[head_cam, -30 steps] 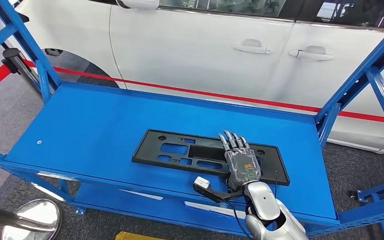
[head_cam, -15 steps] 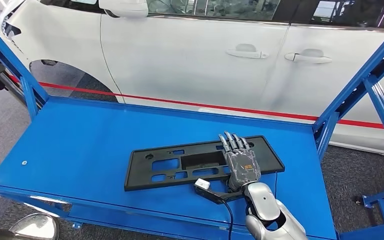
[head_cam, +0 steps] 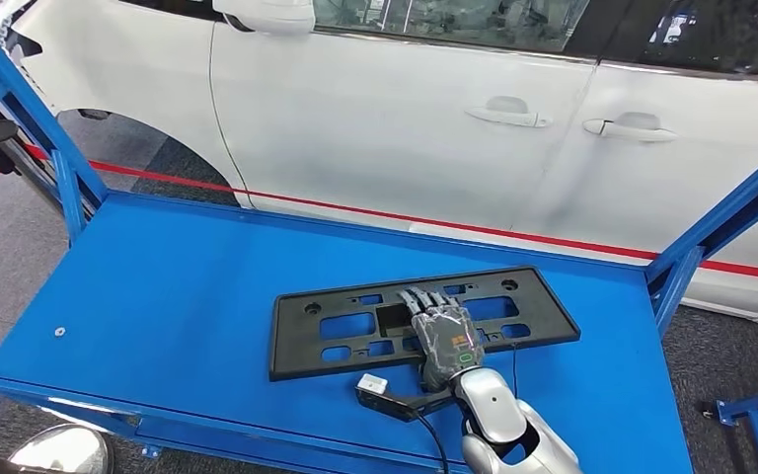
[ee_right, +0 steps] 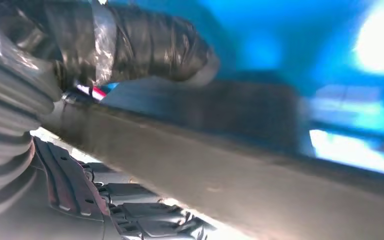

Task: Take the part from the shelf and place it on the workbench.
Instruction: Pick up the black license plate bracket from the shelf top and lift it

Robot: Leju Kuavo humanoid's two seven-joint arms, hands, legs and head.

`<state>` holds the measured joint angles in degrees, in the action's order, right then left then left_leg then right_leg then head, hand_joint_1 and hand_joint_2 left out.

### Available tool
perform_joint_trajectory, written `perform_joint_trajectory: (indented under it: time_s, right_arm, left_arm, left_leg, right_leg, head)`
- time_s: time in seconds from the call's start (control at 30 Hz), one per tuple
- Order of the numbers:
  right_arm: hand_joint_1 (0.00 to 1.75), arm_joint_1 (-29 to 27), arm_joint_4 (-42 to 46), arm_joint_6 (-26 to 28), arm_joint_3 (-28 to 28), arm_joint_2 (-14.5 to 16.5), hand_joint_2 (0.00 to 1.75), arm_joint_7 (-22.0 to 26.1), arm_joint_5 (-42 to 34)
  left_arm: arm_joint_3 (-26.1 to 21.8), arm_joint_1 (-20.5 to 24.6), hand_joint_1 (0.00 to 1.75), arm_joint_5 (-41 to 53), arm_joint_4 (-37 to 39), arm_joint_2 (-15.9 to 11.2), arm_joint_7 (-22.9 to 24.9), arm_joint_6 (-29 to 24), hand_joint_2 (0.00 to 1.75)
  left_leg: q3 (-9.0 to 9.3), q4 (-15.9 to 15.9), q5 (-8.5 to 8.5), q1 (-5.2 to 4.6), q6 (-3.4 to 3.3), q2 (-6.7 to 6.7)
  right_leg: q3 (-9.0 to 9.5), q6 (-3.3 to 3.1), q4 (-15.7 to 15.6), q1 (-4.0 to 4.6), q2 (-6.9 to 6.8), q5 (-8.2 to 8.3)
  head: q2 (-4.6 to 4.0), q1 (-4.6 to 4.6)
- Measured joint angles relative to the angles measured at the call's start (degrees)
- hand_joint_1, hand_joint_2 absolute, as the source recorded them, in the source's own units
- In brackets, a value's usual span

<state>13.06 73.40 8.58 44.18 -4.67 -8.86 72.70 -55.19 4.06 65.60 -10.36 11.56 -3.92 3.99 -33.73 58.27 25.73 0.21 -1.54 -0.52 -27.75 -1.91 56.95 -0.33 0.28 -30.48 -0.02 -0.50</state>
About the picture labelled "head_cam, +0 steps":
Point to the blue metal shelf rack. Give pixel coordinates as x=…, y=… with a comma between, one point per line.
x=189, y=294

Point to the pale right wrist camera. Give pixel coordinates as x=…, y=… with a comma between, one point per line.
x=372, y=385

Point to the chrome stanchion post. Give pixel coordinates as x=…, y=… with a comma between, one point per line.
x=58, y=451
x=0, y=134

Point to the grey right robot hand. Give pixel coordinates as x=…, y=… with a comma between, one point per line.
x=447, y=343

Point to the black plastic plate bracket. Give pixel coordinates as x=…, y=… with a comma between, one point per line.
x=300, y=353

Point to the white car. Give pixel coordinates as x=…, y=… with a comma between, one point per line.
x=385, y=118

